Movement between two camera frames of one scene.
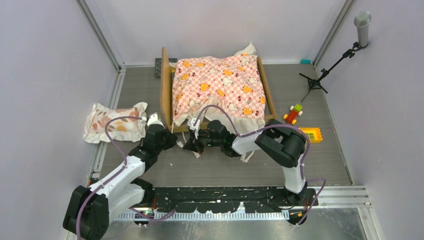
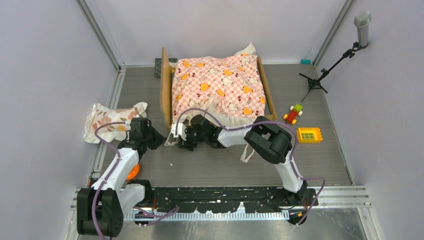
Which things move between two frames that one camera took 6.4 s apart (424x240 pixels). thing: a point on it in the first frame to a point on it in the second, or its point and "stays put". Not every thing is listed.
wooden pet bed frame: (172, 124) stays put
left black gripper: (171, 139) to (159, 138)
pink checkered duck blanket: (226, 88) stays put
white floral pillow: (127, 129) stays put
